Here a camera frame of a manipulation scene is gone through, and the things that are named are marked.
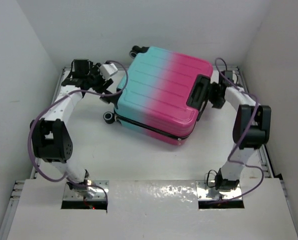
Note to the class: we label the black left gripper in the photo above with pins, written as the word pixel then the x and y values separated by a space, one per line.
pixel 104 84

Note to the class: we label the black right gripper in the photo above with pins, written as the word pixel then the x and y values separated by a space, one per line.
pixel 216 103

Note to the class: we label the pink suitcase with dark lining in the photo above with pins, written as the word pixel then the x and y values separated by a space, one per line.
pixel 162 95

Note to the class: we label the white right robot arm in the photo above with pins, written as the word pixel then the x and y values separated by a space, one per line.
pixel 251 128

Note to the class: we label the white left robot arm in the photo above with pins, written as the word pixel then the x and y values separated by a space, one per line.
pixel 49 144

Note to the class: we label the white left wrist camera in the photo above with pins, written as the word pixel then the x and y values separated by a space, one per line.
pixel 108 70

